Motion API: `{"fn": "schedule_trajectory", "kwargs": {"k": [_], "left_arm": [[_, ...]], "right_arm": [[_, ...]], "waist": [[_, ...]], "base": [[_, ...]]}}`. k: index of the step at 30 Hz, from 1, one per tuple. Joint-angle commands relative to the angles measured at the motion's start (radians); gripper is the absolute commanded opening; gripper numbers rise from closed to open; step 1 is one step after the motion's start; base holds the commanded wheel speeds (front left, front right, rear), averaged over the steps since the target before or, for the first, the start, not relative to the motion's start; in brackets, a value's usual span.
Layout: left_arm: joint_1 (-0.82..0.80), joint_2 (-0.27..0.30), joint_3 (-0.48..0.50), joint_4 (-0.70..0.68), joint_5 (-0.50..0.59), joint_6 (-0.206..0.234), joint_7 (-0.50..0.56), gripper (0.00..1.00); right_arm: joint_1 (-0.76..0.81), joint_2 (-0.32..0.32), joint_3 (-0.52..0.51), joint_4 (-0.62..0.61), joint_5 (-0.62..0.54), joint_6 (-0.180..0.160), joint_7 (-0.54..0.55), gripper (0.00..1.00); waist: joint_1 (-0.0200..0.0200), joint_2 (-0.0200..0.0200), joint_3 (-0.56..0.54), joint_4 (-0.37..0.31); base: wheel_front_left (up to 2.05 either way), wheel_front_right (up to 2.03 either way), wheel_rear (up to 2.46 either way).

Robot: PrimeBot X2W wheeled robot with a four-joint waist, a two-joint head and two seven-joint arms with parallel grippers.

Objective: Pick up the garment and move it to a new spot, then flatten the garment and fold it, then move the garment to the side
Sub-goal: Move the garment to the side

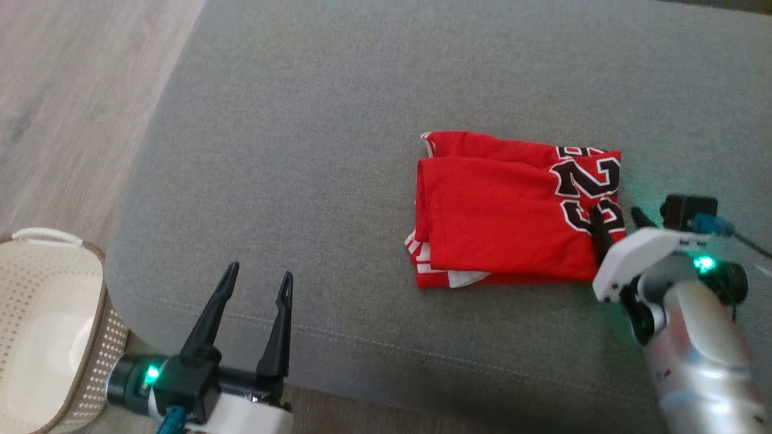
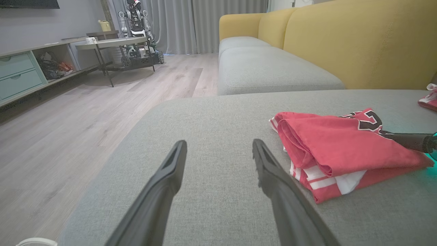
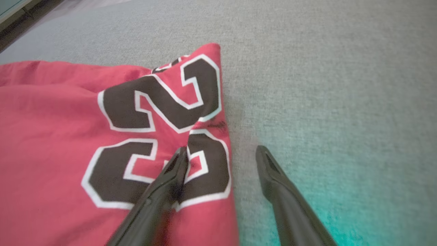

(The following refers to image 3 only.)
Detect grey fabric sofa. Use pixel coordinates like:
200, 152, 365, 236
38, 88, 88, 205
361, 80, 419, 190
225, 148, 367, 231
0, 0, 437, 246

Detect red white basketball jersey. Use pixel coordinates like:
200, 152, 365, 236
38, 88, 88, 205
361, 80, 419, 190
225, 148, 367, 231
0, 43, 239, 246

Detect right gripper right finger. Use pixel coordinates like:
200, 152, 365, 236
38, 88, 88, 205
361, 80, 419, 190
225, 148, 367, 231
255, 145, 339, 246

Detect dark low furniture frame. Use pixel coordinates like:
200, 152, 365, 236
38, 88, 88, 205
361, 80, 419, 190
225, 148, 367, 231
0, 0, 64, 53

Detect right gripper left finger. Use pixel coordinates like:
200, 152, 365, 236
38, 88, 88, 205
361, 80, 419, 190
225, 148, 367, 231
105, 146, 190, 246

